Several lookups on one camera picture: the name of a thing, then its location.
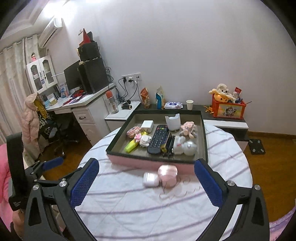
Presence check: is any orange snack bag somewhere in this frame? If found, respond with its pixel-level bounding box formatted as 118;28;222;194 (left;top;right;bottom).
140;87;151;108

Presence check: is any red toy storage box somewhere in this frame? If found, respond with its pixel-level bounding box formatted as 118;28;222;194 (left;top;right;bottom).
212;97;246;120

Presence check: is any white skull plush toy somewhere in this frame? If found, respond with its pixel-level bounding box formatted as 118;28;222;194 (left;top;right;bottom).
217;83;229;94

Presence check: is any pink floral pillow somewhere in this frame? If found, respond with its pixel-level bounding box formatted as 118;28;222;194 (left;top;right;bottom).
269;208;295;241

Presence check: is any white paper cup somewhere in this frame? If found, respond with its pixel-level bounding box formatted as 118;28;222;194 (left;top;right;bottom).
186;99;194;110

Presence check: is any black floor scale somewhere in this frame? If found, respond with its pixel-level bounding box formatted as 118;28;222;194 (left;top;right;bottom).
248;138;265;155

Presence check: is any pink plush doll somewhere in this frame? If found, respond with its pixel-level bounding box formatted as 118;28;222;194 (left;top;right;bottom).
179;121;197;139

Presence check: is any yellow highlighter pen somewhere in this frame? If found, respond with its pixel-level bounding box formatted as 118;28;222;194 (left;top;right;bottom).
124;140;139;153

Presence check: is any blue gold rectangular box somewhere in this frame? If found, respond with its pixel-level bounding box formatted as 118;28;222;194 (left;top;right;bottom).
161;135;172;154

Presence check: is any wet wipes pack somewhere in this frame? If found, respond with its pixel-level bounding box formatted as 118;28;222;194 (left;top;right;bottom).
164;101;183;109

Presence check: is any black hair clip with pearls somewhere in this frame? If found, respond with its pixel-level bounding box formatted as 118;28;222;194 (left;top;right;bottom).
167;136;176;158

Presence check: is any black box on tower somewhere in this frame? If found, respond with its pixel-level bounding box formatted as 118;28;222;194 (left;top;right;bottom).
77;42;101;62

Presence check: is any blue white snack bag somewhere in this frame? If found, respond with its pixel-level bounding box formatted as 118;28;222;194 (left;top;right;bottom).
156;86;166;109

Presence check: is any yellow plush toy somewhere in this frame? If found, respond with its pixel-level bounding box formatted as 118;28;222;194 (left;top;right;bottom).
209;89;236;103

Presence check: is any black computer monitor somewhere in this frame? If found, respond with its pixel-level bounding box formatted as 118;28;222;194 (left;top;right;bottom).
64;61;82;90

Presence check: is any white pink brick doll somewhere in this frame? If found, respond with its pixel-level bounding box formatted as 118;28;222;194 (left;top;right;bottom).
134;132;152;148

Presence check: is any rose gold lid jar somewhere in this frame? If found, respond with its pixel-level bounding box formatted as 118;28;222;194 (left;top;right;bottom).
158;165;178;188

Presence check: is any white glass door cabinet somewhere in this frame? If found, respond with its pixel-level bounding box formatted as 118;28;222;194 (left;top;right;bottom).
26;56;58;93

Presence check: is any black remote control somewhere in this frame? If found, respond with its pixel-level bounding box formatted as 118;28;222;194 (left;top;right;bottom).
147;125;170;155

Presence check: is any black computer tower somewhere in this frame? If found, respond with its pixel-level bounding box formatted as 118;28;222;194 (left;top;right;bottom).
78;58;109;94

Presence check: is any white wall power strip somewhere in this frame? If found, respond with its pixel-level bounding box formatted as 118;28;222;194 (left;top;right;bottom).
121;73;142;81

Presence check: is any white quilted bed cover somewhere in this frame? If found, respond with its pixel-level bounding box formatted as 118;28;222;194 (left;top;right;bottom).
75;122;253;241

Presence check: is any bottle with orange cap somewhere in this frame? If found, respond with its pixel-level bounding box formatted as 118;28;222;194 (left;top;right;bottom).
106;90;119;114

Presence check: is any white air conditioner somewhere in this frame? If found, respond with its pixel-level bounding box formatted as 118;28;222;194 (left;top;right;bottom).
38;17;63;48

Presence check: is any red triangular paper item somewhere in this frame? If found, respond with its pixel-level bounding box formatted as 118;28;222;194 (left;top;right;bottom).
79;29;91;47

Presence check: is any white bedside table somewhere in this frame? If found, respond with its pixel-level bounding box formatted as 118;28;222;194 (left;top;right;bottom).
105;101;141;132

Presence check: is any person's left hand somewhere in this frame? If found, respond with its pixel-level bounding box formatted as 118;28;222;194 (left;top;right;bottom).
11;209;25;240

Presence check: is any white astronaut rabbit toy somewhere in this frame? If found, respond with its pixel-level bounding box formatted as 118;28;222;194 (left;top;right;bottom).
173;136;198;156

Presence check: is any pink box with black rim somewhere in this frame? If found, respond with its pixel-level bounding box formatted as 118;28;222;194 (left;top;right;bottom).
106;109;208;174

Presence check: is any white charger adapter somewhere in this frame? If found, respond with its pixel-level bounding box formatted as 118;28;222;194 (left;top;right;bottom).
140;120;154;133

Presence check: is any white earbuds case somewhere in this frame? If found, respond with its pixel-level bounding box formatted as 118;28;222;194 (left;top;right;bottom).
142;172;160;188

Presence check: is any white desk with drawers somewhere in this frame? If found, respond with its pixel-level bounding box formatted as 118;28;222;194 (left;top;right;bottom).
47;83;115;146

